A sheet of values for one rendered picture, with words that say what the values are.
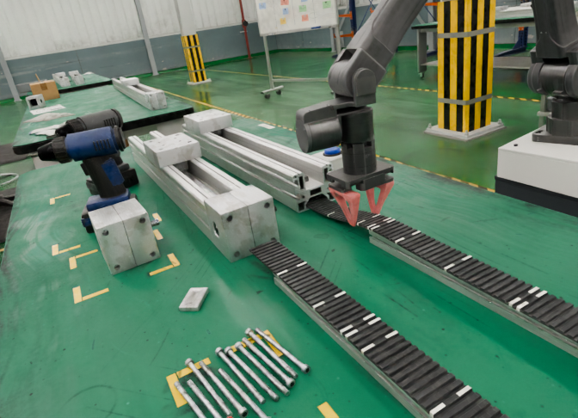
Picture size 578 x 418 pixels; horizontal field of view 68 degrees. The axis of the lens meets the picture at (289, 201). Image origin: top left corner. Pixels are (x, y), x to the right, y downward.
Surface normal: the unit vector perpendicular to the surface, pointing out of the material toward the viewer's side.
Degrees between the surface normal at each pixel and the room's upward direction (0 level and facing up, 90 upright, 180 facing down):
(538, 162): 90
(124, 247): 90
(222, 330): 0
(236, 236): 90
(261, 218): 90
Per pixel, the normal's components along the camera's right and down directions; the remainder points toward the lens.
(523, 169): -0.87, 0.30
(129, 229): 0.52, 0.27
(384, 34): 0.40, 0.10
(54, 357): -0.14, -0.91
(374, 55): 0.28, 0.29
